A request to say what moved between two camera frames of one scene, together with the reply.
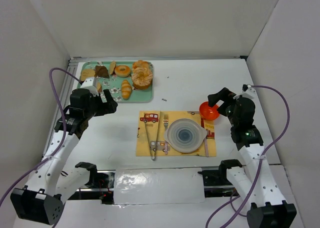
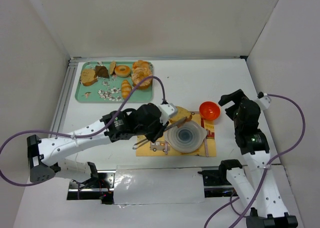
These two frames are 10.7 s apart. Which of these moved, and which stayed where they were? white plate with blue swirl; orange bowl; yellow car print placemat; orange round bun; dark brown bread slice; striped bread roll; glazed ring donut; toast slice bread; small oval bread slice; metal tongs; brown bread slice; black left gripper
Moved: toast slice bread; brown bread slice; black left gripper; metal tongs
Stayed: orange round bun; orange bowl; glazed ring donut; dark brown bread slice; striped bread roll; yellow car print placemat; white plate with blue swirl; small oval bread slice
